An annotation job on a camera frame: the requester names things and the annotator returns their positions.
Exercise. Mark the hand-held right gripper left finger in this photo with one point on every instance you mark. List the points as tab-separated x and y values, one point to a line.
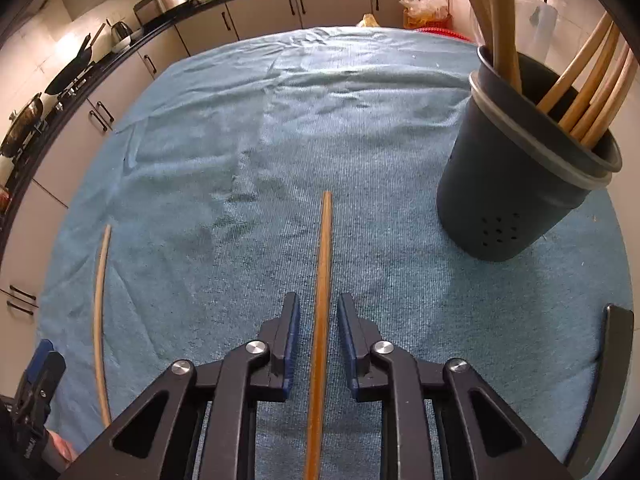
292	345

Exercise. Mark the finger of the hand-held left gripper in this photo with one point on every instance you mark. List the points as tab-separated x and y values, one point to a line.
42	360

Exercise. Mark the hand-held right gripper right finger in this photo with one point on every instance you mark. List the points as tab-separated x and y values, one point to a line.
346	340

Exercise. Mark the tan wooden chopstick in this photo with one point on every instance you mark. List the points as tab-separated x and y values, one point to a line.
322	285
97	310

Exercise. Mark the dark round utensil holder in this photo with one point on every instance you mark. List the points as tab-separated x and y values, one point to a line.
500	185

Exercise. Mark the bunch of wooden chopsticks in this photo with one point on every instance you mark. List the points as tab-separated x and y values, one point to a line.
502	20

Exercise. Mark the person's left hand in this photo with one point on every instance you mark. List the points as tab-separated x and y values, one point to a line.
61	450

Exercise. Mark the blue towel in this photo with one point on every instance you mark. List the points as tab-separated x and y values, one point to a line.
250	160

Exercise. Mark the black chair back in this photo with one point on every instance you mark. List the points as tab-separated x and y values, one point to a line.
607	385

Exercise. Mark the black wok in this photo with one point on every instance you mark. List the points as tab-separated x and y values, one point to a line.
75	67

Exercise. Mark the yellow snack bag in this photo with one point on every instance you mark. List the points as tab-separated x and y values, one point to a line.
367	21

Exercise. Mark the red plastic basket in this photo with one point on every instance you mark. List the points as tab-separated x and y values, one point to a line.
442	32

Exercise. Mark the steel kettle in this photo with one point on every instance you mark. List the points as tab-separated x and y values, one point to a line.
120	32

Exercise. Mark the clear bag with orange snacks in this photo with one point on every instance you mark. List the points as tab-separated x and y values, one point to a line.
425	5

